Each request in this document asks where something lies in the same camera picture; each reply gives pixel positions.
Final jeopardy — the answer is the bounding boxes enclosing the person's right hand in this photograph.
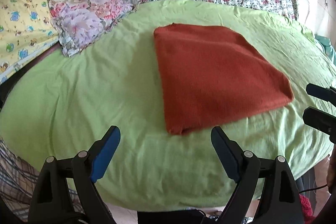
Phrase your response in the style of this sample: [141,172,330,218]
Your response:
[326,151,336,194]

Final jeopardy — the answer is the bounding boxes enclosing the pink purple floral cloth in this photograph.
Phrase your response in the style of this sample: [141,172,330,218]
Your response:
[48,0,135,57]

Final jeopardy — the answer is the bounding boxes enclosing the black cable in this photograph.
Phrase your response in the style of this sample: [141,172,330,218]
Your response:
[297,182,329,195]

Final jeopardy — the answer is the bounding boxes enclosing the light green bed sheet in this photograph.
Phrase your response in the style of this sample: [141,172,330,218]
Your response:
[1,0,335,211]

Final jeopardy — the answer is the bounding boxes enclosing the yellow cartoon print pillow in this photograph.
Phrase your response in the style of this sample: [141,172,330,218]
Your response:
[1,0,58,83]

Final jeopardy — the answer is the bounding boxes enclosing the plaid checkered cloth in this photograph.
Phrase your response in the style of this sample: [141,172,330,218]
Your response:
[0,138,85,223]

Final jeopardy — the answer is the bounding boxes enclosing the red knit sweater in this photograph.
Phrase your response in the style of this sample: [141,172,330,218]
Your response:
[153,23,294,135]

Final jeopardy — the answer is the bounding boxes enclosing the teal cloth at bedside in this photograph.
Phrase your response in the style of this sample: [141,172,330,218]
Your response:
[314,35,336,65]

